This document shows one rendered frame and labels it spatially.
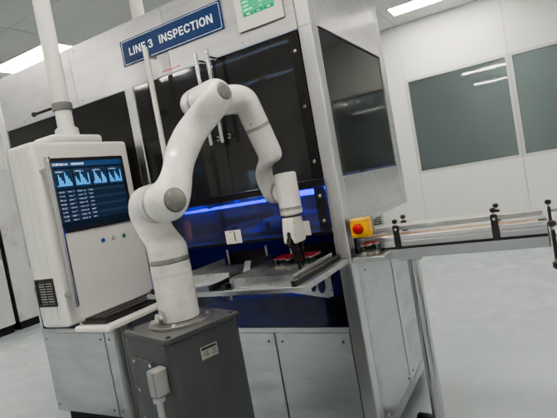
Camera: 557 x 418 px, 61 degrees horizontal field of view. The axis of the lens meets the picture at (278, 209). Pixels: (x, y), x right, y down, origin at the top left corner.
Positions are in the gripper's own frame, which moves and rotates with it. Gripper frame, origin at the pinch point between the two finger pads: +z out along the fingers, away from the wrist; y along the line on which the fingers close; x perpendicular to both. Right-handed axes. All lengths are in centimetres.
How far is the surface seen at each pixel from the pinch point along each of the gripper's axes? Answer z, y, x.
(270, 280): 4.1, 20.1, -1.8
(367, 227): -5.5, -16.4, 22.5
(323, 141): -41.0, -17.0, 10.5
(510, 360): 94, -130, 53
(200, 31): -99, -16, -37
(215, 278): 4.3, 9.2, -33.7
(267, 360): 49, -17, -34
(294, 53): -77, -17, 5
